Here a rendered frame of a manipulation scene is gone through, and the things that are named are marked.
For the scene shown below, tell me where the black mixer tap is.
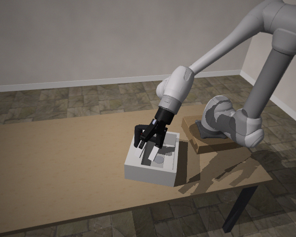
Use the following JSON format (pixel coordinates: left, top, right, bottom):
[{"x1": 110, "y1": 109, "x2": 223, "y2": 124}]
[{"x1": 134, "y1": 124, "x2": 156, "y2": 148}]

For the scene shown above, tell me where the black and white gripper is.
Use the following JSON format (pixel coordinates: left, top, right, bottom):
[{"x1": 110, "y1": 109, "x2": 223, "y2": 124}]
[{"x1": 134, "y1": 108, "x2": 174, "y2": 161}]

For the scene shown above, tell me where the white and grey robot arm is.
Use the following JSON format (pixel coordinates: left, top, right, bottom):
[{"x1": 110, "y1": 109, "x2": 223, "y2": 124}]
[{"x1": 156, "y1": 0, "x2": 296, "y2": 148}]

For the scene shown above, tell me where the grey rectangular sink basin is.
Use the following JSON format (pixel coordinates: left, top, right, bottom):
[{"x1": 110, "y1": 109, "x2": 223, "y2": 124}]
[{"x1": 124, "y1": 131, "x2": 180, "y2": 187}]

